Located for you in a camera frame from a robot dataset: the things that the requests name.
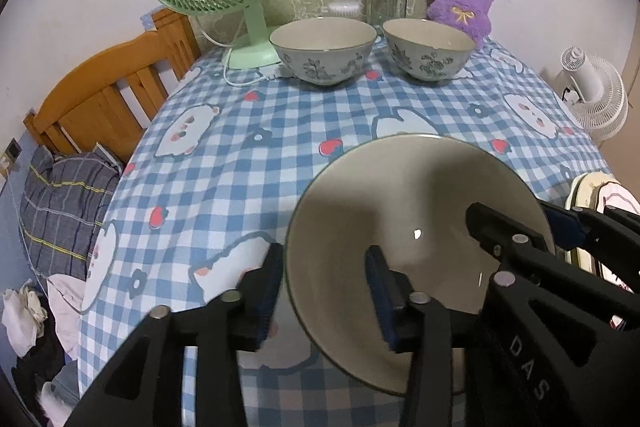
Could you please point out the white crumpled cloth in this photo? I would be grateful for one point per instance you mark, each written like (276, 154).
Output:
(22, 317)

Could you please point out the blue checkered printed tablecloth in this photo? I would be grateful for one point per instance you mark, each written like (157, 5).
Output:
(250, 157)

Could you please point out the cotton swab container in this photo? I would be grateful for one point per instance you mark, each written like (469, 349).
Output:
(344, 9)

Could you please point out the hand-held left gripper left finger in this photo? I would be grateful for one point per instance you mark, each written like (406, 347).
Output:
(267, 297)

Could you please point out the red-rimmed white scalloped plate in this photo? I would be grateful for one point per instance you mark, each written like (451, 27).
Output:
(617, 197)

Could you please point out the purple plush toy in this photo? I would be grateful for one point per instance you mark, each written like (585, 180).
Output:
(460, 12)

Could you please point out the grey plaid pillow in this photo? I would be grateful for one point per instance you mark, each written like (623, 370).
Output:
(65, 207)

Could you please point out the yellow floral ceramic plate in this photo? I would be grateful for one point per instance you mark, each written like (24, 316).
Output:
(582, 192)

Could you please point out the green-rimmed floral ceramic bowl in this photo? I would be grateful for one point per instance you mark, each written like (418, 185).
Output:
(400, 207)
(320, 62)
(430, 62)

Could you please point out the white clip fan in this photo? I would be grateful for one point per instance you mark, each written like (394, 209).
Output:
(600, 107)

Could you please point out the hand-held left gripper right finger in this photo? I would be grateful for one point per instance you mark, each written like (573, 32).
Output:
(380, 302)

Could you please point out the dark clothing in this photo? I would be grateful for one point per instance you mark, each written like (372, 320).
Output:
(45, 372)

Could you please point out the pink cloth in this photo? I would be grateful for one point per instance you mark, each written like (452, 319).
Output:
(67, 307)

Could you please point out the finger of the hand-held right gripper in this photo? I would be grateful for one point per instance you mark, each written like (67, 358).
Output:
(510, 227)
(565, 227)

